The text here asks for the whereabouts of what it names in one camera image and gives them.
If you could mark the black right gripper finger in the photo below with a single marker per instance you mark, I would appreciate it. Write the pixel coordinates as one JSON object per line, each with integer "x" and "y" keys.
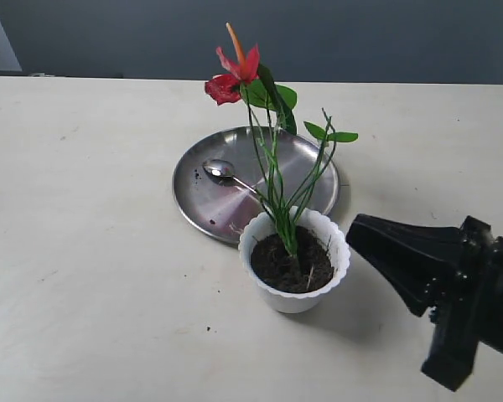
{"x": 420, "y": 262}

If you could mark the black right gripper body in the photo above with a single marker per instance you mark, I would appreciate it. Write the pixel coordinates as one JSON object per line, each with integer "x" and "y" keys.
{"x": 477, "y": 292}

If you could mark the artificial red flower plant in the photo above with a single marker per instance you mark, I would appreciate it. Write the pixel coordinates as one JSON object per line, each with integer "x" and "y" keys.
{"x": 269, "y": 115}

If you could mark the silver metal spoon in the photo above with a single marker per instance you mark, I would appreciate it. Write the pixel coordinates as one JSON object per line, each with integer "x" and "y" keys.
{"x": 225, "y": 170}

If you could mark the dark potting soil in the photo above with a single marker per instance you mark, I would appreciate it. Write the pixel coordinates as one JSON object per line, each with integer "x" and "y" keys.
{"x": 309, "y": 271}

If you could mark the white scalloped plastic flowerpot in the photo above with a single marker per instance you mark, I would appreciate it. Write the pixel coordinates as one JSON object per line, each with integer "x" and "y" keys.
{"x": 331, "y": 238}

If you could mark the round stainless steel plate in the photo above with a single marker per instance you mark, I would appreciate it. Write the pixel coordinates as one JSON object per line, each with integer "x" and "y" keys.
{"x": 222, "y": 208}

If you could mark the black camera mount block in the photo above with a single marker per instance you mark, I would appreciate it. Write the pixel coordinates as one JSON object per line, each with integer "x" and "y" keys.
{"x": 451, "y": 356}

